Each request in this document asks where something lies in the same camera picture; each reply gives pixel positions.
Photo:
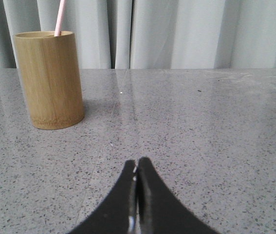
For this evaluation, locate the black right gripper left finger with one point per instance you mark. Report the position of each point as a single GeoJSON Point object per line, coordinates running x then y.
{"type": "Point", "coordinates": [116, 214]}

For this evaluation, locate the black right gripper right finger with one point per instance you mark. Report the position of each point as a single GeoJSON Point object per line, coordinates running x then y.
{"type": "Point", "coordinates": [159, 210]}

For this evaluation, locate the bamboo wooden cup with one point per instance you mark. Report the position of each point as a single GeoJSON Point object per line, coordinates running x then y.
{"type": "Point", "coordinates": [50, 76]}

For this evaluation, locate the white pleated curtain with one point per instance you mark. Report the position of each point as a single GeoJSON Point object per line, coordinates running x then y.
{"type": "Point", "coordinates": [173, 34]}

